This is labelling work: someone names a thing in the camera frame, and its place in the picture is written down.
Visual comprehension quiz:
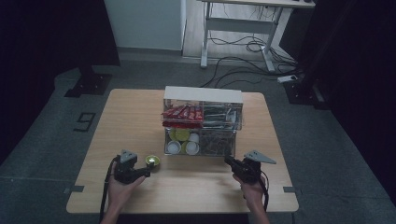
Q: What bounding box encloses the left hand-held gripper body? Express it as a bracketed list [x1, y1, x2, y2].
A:
[113, 149, 140, 185]

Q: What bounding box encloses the black stand base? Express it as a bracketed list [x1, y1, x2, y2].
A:
[64, 64, 113, 99]
[283, 74, 332, 110]

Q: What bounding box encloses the black curtain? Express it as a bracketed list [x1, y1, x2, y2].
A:
[0, 0, 121, 164]
[297, 0, 396, 204]

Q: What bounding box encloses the person's left hand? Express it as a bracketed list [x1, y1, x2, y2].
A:
[106, 162, 148, 211]

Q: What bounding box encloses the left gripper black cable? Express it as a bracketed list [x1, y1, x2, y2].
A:
[98, 155, 121, 224]

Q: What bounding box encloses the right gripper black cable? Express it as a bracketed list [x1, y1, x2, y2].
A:
[257, 169, 270, 213]

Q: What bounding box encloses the white metal desk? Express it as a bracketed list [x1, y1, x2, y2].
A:
[196, 0, 317, 74]

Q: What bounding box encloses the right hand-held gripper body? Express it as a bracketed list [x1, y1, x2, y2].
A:
[234, 149, 277, 185]

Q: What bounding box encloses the grey tape piece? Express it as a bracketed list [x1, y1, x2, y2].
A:
[64, 185, 85, 195]
[282, 186, 303, 195]

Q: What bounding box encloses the person's right hand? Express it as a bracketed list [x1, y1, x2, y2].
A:
[233, 174, 265, 213]

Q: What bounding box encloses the stack of dark packets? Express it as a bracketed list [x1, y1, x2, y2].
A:
[203, 105, 239, 130]

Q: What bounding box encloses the stack of red packets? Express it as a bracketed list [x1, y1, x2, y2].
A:
[161, 105, 205, 129]

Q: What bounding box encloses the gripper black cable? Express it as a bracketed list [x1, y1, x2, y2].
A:
[257, 169, 270, 213]
[98, 155, 121, 224]

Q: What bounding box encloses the clear organizer with white lid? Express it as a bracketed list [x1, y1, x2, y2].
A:
[161, 86, 245, 158]

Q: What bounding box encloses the white power strip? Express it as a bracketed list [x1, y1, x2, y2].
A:
[276, 74, 299, 84]

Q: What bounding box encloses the tangle of black floor cables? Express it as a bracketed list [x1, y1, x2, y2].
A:
[199, 34, 301, 90]

